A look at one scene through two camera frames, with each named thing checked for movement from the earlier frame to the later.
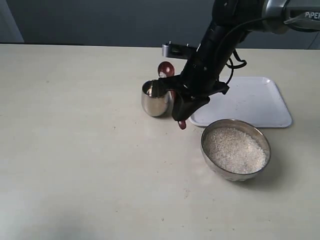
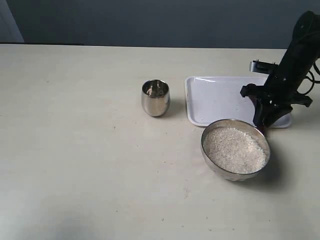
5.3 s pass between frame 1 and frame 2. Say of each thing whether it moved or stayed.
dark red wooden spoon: moved
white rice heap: stayed
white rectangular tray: stayed
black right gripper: moved
